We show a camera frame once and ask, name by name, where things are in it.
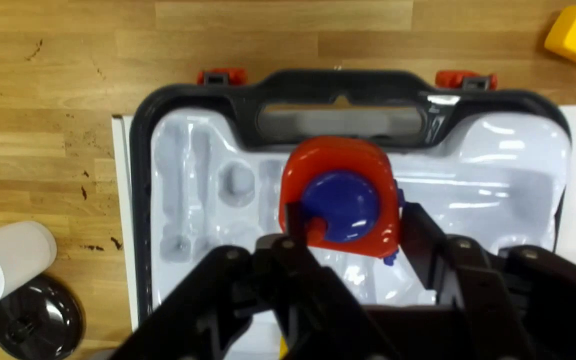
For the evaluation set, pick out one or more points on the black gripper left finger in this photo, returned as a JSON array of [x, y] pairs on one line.
[[296, 223]]

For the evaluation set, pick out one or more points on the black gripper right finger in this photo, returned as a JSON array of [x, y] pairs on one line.
[[424, 241]]

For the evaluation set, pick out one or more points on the red blue measuring tape toy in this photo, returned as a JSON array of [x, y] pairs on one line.
[[340, 192]]

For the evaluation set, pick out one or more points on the black white toy toolbox base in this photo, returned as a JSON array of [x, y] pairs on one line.
[[234, 106]]

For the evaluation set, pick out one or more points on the black pot lid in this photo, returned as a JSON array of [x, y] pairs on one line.
[[35, 322]]

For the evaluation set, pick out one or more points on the white mug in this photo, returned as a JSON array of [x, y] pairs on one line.
[[5, 262]]

